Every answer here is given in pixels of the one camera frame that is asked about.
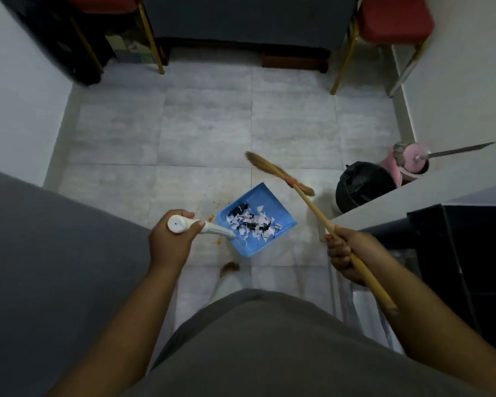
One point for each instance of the person's grey shirt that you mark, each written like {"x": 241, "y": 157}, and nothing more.
{"x": 272, "y": 351}

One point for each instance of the pink mop bucket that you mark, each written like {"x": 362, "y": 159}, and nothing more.
{"x": 390, "y": 167}

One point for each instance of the person's left forearm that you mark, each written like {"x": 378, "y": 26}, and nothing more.
{"x": 128, "y": 330}

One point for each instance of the orange crumbs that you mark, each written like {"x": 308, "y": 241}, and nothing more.
{"x": 213, "y": 221}

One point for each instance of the person's left hand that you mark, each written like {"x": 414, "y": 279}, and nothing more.
{"x": 167, "y": 246}

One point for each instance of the straw broom with wooden stick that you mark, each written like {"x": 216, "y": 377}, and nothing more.
{"x": 314, "y": 207}

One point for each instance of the person's light trouser leg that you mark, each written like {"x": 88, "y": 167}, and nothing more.
{"x": 228, "y": 287}

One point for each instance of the person's left thumb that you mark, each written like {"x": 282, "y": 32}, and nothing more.
{"x": 196, "y": 228}

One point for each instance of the table with dark grey cloth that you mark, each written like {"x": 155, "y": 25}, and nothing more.
{"x": 252, "y": 18}

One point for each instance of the person's right forearm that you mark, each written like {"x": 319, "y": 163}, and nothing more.
{"x": 438, "y": 330}

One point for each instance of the pile of paper scraps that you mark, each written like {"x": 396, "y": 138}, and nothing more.
{"x": 252, "y": 223}

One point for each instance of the person's foot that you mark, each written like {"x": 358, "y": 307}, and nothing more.
{"x": 230, "y": 267}

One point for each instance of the person's right hand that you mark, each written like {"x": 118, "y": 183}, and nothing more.
{"x": 357, "y": 248}

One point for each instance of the black trash bag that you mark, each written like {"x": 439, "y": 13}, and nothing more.
{"x": 361, "y": 186}

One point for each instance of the translucent plastic bag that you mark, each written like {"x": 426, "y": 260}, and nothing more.
{"x": 366, "y": 316}

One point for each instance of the grey mattress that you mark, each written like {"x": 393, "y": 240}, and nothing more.
{"x": 53, "y": 276}

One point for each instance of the red chair with gold legs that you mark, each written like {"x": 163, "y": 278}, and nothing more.
{"x": 103, "y": 3}
{"x": 390, "y": 18}

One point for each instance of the black glossy cabinet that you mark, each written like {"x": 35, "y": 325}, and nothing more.
{"x": 479, "y": 260}

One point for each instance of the person's right thumb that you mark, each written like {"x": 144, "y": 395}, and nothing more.
{"x": 342, "y": 231}

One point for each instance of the cardboard box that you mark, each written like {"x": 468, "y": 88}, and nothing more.
{"x": 130, "y": 47}

